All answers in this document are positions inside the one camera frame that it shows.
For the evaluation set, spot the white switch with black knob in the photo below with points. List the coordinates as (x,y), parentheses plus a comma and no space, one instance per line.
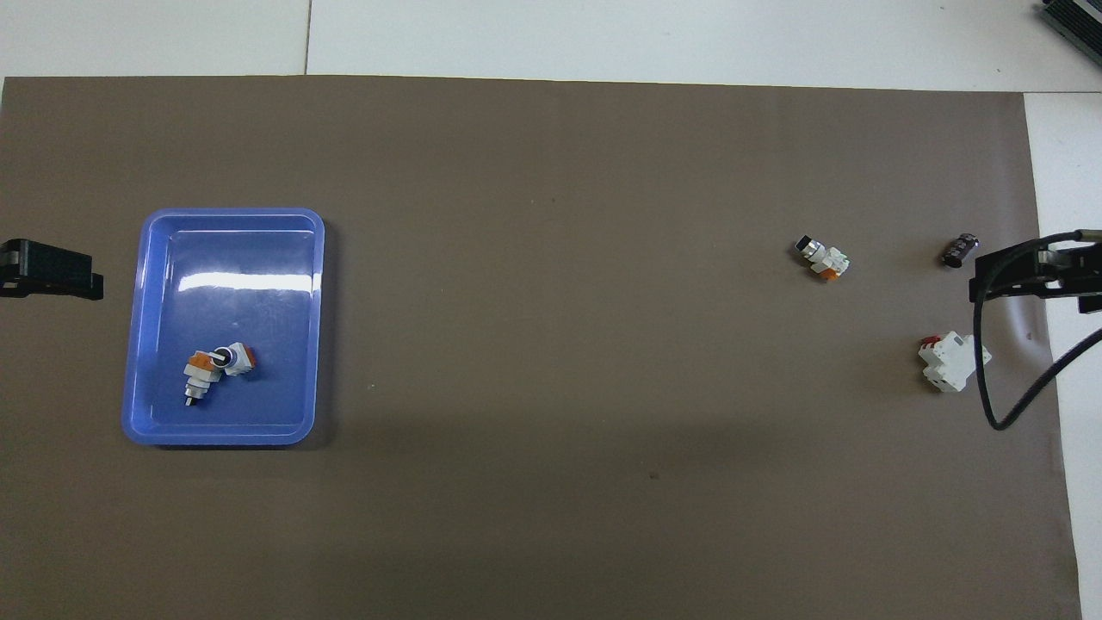
(825,258)

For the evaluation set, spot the small black electronic component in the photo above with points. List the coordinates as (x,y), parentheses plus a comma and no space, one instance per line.
(960,251)

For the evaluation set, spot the white circuit breaker, red lever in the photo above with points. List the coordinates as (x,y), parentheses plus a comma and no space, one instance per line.
(951,362)

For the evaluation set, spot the blue plastic tray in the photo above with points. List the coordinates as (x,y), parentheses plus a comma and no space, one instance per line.
(258,258)

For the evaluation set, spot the black ribbed device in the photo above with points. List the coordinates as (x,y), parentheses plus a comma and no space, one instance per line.
(1076,21)

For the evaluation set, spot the brown table mat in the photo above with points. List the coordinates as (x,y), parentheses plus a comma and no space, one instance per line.
(551,344)

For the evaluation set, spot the orange white switch, white shaft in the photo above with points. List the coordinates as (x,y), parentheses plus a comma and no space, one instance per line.
(199,370)

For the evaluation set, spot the white orange switch, black knob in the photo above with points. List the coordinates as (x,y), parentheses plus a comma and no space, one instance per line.
(239,362)

